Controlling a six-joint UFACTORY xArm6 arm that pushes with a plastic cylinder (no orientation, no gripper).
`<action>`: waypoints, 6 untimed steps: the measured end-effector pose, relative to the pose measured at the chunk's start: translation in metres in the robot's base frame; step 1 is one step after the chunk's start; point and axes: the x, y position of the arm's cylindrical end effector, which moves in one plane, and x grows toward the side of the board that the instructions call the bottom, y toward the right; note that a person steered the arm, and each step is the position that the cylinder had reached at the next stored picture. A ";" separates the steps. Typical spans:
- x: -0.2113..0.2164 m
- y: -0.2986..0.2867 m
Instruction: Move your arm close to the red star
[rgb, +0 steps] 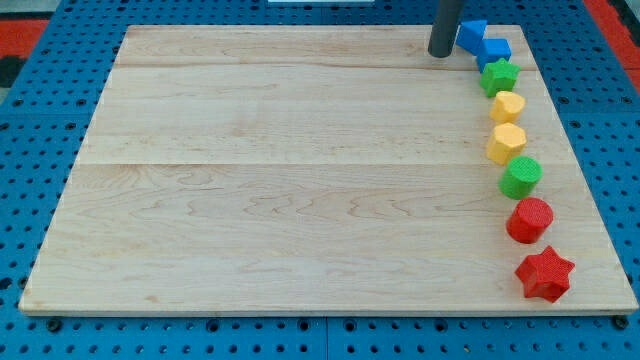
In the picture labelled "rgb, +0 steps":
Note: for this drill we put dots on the blue cube block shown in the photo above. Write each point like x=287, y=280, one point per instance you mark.
x=491, y=50

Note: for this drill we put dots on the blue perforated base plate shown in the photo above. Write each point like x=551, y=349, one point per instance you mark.
x=46, y=112

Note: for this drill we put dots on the blue triangle block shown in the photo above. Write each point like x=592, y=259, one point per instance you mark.
x=471, y=34

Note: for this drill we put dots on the green cylinder block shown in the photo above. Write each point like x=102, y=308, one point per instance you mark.
x=520, y=177

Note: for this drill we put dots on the red star block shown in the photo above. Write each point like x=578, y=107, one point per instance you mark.
x=545, y=275

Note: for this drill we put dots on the red cylinder block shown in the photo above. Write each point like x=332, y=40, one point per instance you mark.
x=529, y=220

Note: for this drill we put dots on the light wooden board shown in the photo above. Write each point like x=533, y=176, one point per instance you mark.
x=310, y=171

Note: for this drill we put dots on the yellow hexagon block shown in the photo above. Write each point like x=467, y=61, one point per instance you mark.
x=505, y=142

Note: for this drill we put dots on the green star block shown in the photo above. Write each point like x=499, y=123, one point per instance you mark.
x=501, y=75

